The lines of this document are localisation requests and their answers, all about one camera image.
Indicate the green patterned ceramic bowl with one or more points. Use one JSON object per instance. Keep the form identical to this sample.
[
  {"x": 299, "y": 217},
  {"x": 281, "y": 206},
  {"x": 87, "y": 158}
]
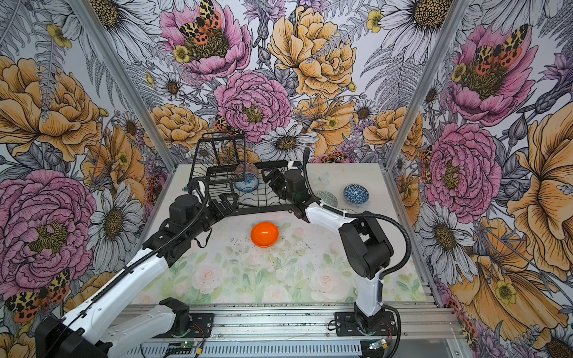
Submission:
[{"x": 327, "y": 198}]

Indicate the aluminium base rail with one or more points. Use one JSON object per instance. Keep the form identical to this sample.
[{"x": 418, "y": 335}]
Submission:
[{"x": 311, "y": 322}]

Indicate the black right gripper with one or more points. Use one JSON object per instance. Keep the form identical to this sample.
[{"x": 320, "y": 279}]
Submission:
[{"x": 274, "y": 171}]

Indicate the left aluminium corner post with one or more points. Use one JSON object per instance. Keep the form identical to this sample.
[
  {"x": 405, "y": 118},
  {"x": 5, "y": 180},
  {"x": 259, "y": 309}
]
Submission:
[{"x": 87, "y": 17}]

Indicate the orange plastic bowl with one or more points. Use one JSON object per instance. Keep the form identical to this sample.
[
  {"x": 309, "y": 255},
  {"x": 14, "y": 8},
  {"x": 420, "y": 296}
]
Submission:
[{"x": 264, "y": 234}]

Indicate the green circuit board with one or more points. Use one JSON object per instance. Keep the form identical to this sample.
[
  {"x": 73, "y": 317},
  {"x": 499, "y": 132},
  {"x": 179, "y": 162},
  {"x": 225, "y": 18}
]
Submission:
[{"x": 186, "y": 345}]

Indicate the right aluminium corner post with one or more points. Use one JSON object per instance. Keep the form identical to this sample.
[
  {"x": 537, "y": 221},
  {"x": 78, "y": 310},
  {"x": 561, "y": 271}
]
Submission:
[{"x": 444, "y": 40}]

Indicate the blue floral ceramic bowl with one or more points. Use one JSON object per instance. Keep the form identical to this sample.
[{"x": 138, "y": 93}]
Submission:
[{"x": 249, "y": 184}]

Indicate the red patterned ceramic bowl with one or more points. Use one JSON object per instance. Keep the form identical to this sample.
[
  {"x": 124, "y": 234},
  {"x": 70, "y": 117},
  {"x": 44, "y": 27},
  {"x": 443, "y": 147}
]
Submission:
[{"x": 246, "y": 168}]

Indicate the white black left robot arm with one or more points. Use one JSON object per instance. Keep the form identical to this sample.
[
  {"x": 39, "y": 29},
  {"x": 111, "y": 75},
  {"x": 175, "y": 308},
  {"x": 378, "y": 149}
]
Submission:
[{"x": 87, "y": 330}]

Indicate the dark blue patterned bowl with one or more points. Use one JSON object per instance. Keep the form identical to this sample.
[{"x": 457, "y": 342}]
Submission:
[{"x": 356, "y": 194}]

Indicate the black wire dish rack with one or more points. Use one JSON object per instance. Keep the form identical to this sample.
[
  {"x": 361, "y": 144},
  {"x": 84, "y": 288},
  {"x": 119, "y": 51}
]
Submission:
[{"x": 215, "y": 159}]

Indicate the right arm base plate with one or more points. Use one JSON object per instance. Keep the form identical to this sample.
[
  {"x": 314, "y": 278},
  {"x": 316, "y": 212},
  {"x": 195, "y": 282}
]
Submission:
[{"x": 345, "y": 325}]

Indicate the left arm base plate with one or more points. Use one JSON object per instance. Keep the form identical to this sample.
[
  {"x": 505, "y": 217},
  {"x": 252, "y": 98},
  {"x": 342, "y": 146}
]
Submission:
[{"x": 201, "y": 325}]

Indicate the aluminium corner post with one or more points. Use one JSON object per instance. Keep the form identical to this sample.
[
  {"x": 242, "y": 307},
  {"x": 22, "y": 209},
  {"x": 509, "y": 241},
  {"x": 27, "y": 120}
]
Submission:
[
  {"x": 444, "y": 40},
  {"x": 87, "y": 17}
]

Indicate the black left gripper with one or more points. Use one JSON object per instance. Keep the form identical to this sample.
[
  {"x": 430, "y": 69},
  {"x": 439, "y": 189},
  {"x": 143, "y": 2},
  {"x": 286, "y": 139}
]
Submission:
[{"x": 215, "y": 206}]

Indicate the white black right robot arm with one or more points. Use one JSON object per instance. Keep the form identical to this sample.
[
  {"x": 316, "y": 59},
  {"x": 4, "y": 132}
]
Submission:
[{"x": 368, "y": 249}]

